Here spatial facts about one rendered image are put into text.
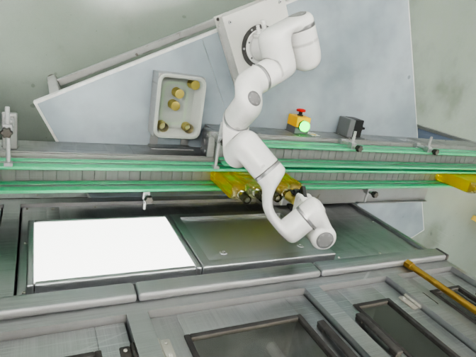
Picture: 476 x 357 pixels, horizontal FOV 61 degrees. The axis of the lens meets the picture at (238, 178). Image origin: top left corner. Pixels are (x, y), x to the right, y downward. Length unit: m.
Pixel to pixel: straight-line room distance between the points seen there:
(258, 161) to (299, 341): 0.46
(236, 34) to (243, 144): 0.54
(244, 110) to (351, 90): 0.91
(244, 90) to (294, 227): 0.39
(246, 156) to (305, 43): 0.41
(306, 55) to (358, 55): 0.66
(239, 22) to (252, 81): 0.42
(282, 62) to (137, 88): 0.55
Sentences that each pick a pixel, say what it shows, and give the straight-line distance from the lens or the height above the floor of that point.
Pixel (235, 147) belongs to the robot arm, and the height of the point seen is 1.26.
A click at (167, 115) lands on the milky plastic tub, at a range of 1.52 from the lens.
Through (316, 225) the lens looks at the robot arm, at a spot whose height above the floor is 1.42.
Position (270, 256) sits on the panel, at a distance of 1.26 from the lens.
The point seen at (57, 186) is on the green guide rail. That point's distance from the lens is 1.36.
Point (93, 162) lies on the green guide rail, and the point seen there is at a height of 0.91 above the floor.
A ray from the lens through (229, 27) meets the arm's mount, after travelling 1.50.
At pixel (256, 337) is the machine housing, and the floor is 1.56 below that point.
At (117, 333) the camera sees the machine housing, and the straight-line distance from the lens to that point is 0.99.
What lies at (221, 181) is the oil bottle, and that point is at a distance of 1.43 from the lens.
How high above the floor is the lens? 2.20
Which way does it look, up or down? 57 degrees down
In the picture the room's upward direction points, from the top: 130 degrees clockwise
